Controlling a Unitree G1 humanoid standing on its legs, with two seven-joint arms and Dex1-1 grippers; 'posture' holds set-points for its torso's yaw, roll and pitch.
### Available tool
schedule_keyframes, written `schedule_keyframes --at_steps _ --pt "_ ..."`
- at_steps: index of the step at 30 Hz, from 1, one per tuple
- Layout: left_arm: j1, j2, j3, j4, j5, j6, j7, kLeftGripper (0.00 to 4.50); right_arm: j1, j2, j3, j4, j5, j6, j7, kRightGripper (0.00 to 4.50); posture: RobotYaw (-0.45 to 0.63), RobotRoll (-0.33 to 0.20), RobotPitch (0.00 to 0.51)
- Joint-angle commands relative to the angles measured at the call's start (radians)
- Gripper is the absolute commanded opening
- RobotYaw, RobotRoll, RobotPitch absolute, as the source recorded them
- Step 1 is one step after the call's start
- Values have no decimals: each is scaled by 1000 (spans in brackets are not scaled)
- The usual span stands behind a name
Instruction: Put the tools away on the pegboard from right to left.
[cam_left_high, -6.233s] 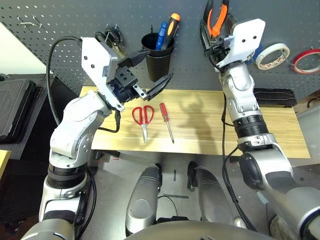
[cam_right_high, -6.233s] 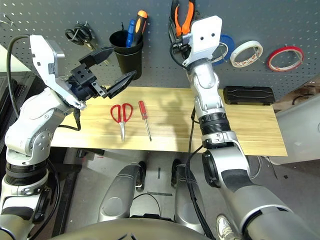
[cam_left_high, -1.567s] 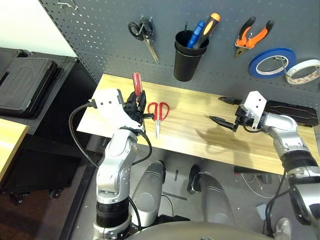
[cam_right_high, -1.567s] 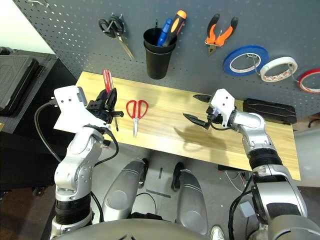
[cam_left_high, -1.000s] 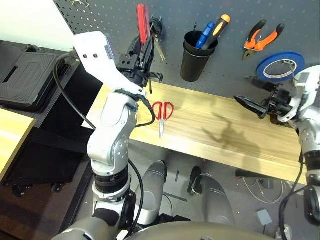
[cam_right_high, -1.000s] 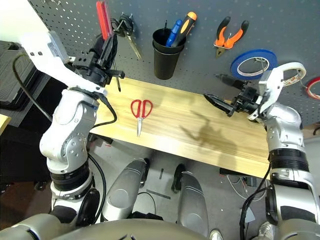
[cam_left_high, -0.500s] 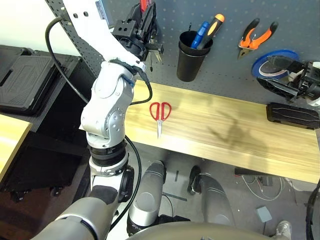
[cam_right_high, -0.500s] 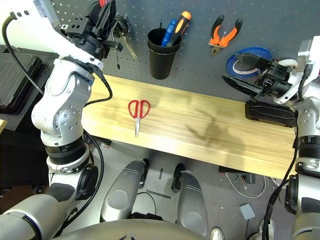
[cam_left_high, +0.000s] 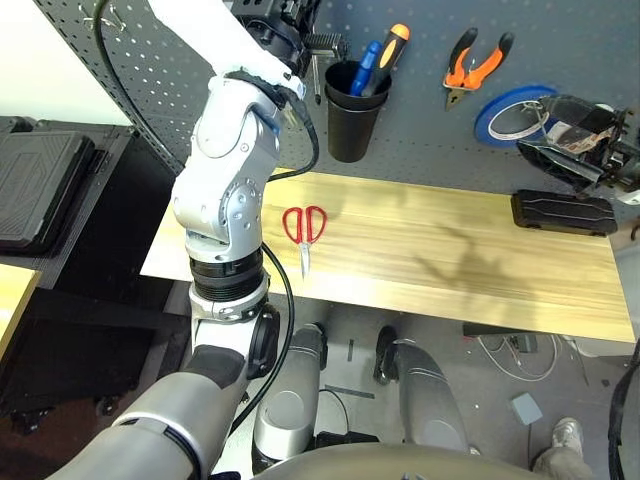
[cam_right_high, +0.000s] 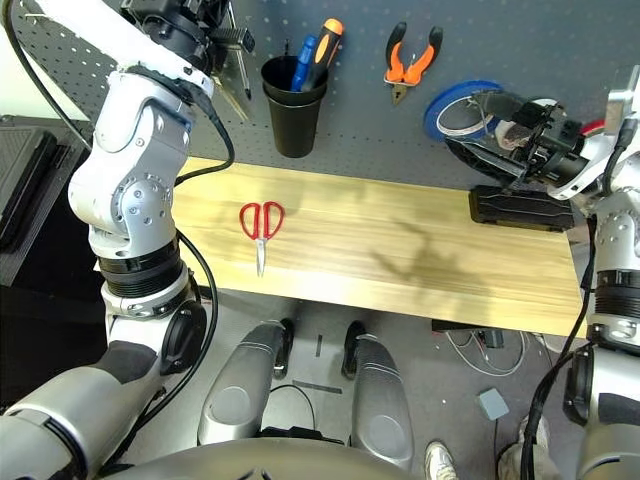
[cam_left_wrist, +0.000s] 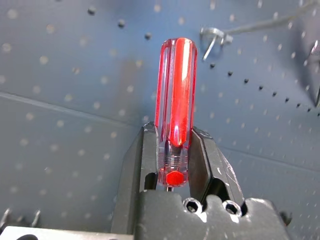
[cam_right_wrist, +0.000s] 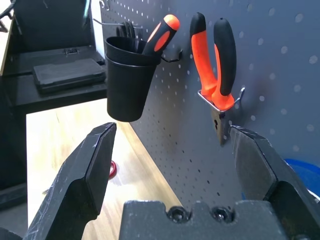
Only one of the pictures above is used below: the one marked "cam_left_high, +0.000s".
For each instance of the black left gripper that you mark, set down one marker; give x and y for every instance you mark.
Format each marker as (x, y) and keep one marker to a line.
(280, 30)

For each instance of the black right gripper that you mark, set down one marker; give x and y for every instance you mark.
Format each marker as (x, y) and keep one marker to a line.
(625, 145)

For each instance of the orange black long-nose pliers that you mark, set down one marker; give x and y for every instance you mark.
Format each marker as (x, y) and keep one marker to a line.
(475, 75)

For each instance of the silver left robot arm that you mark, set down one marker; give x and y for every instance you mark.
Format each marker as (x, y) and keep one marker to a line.
(225, 150)

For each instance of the grey perforated pegboard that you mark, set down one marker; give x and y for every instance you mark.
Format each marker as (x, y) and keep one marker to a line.
(425, 130)

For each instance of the black plastic tool case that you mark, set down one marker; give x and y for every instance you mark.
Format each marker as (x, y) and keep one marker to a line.
(565, 212)

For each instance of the blue tape roll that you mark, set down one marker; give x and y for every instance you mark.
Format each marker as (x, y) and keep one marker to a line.
(482, 122)

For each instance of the black plastic cup holder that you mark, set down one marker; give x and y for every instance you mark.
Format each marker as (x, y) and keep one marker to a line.
(352, 130)

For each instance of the grey foot pedal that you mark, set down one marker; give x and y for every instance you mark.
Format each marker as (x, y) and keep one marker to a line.
(526, 407)

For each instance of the black storage cases stack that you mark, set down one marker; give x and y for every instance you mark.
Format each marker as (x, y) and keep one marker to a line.
(50, 190)

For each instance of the white grey person shoe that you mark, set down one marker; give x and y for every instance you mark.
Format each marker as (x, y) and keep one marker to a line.
(567, 435)

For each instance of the grey robot right leg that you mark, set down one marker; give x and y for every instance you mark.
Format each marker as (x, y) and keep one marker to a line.
(425, 400)

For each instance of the grey robot leg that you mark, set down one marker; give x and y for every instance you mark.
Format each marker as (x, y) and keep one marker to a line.
(285, 415)
(425, 400)

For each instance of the person camouflage trouser leg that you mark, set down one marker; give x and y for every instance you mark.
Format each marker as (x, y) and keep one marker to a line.
(560, 465)

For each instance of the black floor box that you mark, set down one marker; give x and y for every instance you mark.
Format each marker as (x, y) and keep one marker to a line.
(345, 439)

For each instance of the olive grey robot torso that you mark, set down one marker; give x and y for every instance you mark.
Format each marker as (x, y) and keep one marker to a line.
(380, 462)

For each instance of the light wooden shelf board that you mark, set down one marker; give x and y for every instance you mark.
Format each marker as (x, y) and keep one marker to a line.
(15, 300)

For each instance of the grey robot left leg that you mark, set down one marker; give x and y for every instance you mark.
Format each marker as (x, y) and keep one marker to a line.
(285, 415)

